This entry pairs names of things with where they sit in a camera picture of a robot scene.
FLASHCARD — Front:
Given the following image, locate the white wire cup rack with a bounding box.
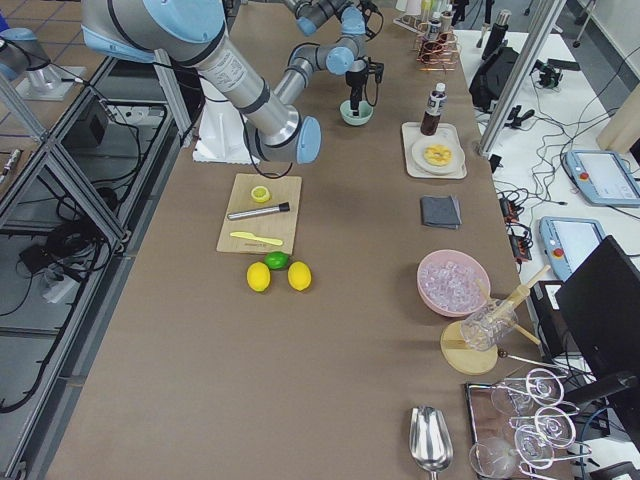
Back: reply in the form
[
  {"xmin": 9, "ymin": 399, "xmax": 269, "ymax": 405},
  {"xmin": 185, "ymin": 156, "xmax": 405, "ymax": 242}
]
[{"xmin": 393, "ymin": 12, "xmax": 425, "ymax": 35}]

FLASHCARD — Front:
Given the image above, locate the teach pendant near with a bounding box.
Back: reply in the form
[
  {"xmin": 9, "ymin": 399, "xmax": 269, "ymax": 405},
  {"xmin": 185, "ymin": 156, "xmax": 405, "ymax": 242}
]
[{"xmin": 539, "ymin": 216, "xmax": 606, "ymax": 281}]

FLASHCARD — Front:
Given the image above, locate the black bag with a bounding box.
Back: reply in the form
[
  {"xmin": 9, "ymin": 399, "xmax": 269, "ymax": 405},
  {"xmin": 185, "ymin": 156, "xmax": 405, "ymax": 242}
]
[{"xmin": 469, "ymin": 46, "xmax": 519, "ymax": 112}]

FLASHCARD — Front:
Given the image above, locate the tea bottle in rack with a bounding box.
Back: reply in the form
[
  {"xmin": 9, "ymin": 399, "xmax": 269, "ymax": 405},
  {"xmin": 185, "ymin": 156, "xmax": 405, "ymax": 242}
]
[{"xmin": 424, "ymin": 11, "xmax": 442, "ymax": 42}]

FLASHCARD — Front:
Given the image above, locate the yellow lemon lower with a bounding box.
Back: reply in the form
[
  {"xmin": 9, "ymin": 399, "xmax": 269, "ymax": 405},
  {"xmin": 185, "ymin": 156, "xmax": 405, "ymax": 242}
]
[{"xmin": 287, "ymin": 261, "xmax": 312, "ymax": 291}]

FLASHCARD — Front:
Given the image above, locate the grey folded cloth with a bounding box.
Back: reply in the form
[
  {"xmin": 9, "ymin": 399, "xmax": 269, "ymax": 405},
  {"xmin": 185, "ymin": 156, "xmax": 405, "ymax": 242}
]
[{"xmin": 420, "ymin": 195, "xmax": 462, "ymax": 229}]

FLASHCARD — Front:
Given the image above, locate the wine glass middle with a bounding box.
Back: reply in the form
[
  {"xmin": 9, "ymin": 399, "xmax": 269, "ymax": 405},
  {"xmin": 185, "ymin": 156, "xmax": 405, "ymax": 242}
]
[{"xmin": 509, "ymin": 406, "xmax": 592, "ymax": 470}]

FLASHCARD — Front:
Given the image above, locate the teach pendant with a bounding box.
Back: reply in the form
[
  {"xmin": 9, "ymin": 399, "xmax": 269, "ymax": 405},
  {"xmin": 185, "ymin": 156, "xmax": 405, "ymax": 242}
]
[
  {"xmin": 539, "ymin": 216, "xmax": 606, "ymax": 281},
  {"xmin": 564, "ymin": 150, "xmax": 639, "ymax": 207}
]

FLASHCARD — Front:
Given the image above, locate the white round plate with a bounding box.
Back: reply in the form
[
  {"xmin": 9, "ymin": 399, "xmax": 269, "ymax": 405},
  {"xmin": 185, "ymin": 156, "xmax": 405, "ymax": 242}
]
[{"xmin": 410, "ymin": 137, "xmax": 465, "ymax": 176}]

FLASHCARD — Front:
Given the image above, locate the yellow lemon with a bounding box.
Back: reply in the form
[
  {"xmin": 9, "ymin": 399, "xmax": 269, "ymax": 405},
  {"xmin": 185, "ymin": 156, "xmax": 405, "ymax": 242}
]
[
  {"xmin": 287, "ymin": 261, "xmax": 312, "ymax": 291},
  {"xmin": 246, "ymin": 262, "xmax": 271, "ymax": 292}
]

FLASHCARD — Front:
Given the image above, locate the pink bowl of ice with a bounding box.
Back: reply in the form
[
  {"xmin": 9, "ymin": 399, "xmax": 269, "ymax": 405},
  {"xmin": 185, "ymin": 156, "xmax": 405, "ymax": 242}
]
[{"xmin": 416, "ymin": 249, "xmax": 491, "ymax": 318}]

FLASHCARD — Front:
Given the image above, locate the wine glass upper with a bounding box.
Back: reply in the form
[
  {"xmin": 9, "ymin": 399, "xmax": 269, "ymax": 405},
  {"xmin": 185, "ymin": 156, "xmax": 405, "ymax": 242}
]
[{"xmin": 491, "ymin": 367, "xmax": 579, "ymax": 415}]

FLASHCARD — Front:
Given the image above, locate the wooden cutting board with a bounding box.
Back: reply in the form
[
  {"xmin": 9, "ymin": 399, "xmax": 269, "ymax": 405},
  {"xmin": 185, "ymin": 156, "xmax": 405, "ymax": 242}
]
[{"xmin": 216, "ymin": 173, "xmax": 302, "ymax": 254}]

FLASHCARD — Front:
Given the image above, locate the dark tea bottle on tray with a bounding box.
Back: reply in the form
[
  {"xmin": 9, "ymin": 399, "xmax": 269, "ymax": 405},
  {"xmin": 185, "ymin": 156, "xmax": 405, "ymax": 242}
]
[{"xmin": 420, "ymin": 82, "xmax": 447, "ymax": 136}]

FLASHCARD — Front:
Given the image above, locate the steel ice scoop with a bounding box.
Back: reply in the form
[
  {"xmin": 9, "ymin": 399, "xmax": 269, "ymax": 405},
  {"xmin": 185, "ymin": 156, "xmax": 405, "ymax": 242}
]
[{"xmin": 409, "ymin": 405, "xmax": 454, "ymax": 479}]

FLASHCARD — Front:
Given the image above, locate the steel muddler black tip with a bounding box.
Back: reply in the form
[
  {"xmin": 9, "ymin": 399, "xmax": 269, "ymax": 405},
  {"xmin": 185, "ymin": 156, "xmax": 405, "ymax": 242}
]
[{"xmin": 226, "ymin": 202, "xmax": 290, "ymax": 221}]

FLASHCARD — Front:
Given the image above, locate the glass mug on stand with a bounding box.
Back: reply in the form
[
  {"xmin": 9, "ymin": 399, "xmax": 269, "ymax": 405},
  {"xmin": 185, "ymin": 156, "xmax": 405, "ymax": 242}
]
[{"xmin": 460, "ymin": 300, "xmax": 517, "ymax": 351}]

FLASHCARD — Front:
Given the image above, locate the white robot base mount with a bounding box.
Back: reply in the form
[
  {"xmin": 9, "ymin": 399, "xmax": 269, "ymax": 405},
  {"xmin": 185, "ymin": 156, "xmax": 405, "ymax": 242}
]
[{"xmin": 193, "ymin": 101, "xmax": 253, "ymax": 165}]

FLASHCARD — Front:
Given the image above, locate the wine glass lower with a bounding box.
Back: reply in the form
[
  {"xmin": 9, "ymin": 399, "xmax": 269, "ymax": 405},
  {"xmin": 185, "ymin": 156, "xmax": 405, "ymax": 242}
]
[{"xmin": 468, "ymin": 432, "xmax": 555, "ymax": 479}]

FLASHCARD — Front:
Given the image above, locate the wine glass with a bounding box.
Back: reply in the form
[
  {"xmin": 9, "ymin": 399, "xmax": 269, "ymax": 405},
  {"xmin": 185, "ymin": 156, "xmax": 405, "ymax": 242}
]
[
  {"xmin": 509, "ymin": 406, "xmax": 592, "ymax": 470},
  {"xmin": 491, "ymin": 367, "xmax": 579, "ymax": 415},
  {"xmin": 468, "ymin": 432, "xmax": 555, "ymax": 479}
]

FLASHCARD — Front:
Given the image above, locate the mint green bowl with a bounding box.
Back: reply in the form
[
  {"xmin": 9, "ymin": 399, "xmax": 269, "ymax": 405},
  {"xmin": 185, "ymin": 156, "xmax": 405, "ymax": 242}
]
[{"xmin": 339, "ymin": 100, "xmax": 374, "ymax": 126}]

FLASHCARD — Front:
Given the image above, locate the halved lemon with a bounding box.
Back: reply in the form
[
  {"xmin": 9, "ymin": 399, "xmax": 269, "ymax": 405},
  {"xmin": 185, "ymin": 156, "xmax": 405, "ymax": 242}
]
[{"xmin": 250, "ymin": 185, "xmax": 271, "ymax": 204}]

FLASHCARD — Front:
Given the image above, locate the black monitor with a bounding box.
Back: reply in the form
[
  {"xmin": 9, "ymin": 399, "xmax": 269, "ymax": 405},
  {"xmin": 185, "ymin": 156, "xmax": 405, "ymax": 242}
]
[{"xmin": 556, "ymin": 236, "xmax": 639, "ymax": 444}]

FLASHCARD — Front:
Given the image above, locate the yellow plastic knife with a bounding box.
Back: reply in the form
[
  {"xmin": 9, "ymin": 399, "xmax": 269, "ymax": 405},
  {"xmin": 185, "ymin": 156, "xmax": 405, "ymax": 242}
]
[{"xmin": 229, "ymin": 231, "xmax": 284, "ymax": 246}]

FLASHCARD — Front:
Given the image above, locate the green lime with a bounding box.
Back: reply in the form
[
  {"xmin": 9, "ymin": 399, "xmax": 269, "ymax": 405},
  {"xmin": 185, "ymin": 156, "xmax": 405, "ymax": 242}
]
[{"xmin": 263, "ymin": 251, "xmax": 290, "ymax": 270}]

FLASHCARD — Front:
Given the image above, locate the teach pendant far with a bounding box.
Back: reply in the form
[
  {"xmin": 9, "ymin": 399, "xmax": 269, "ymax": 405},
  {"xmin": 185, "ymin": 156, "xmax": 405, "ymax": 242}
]
[{"xmin": 564, "ymin": 150, "xmax": 639, "ymax": 207}]

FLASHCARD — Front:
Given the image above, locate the cream rectangular tray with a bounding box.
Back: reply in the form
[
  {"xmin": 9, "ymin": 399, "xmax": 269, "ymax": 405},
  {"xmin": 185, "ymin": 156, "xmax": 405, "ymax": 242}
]
[{"xmin": 401, "ymin": 122, "xmax": 467, "ymax": 179}]

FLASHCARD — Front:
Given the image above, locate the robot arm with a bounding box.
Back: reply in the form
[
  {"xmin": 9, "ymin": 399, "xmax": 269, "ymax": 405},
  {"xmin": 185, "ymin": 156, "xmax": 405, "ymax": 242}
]
[
  {"xmin": 81, "ymin": 1, "xmax": 370, "ymax": 164},
  {"xmin": 275, "ymin": 1, "xmax": 369, "ymax": 108}
]

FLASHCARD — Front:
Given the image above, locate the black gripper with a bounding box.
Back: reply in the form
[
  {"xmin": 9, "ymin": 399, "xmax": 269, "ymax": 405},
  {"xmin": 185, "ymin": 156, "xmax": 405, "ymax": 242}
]
[{"xmin": 345, "ymin": 57, "xmax": 384, "ymax": 113}]

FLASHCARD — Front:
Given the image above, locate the copper wire bottle rack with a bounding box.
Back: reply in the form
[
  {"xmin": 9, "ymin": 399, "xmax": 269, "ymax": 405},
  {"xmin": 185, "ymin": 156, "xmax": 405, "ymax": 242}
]
[{"xmin": 414, "ymin": 31, "xmax": 460, "ymax": 72}]

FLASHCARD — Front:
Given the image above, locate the yellow lemon upper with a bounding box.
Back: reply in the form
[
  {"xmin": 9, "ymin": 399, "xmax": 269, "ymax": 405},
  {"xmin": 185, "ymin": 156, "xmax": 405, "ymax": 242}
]
[{"xmin": 246, "ymin": 262, "xmax": 271, "ymax": 292}]

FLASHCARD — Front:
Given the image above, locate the aluminium frame post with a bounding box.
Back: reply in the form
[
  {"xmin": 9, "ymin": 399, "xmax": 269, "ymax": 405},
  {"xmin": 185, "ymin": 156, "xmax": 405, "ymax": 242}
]
[{"xmin": 477, "ymin": 0, "xmax": 566, "ymax": 158}]

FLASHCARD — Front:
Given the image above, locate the pink cup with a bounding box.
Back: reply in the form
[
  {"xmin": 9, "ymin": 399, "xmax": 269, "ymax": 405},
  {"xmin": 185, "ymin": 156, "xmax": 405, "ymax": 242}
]
[{"xmin": 404, "ymin": 0, "xmax": 422, "ymax": 16}]

